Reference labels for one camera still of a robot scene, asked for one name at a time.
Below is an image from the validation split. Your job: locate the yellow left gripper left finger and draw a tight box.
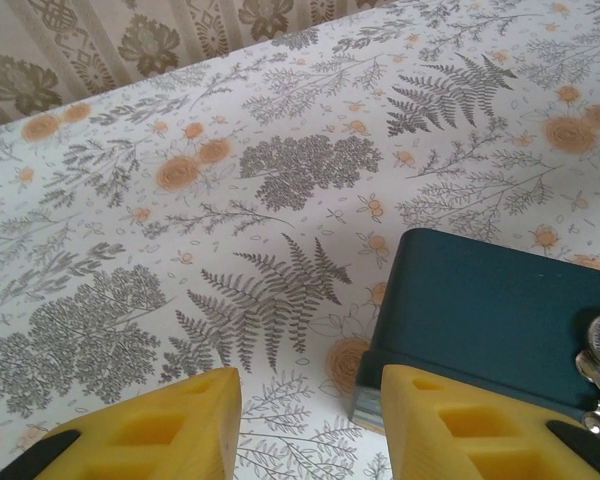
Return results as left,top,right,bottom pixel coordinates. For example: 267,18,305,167
0,366,244,480

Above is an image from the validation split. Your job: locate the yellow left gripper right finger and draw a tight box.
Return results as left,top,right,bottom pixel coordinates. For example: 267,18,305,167
379,363,600,480

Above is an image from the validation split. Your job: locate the dark teal box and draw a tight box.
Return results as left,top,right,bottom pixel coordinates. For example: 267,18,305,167
347,227,600,434

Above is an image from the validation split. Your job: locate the floral patterned table cover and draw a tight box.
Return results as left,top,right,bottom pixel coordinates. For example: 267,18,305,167
0,0,600,480

